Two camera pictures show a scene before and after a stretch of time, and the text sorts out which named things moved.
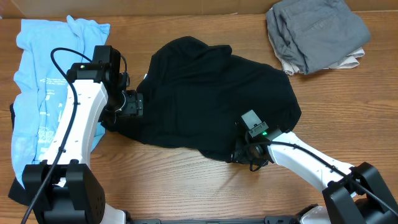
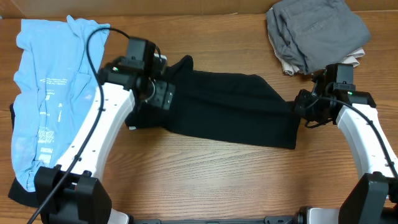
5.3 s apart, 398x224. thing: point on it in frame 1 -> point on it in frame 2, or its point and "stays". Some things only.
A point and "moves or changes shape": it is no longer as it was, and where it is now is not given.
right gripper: x=240 y=154 -> x=302 y=106
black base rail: x=270 y=219 stays
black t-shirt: x=196 y=93 moves or changes shape
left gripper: x=135 y=104 -> x=164 y=96
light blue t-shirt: x=40 y=89 stays
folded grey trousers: x=314 y=33 stays
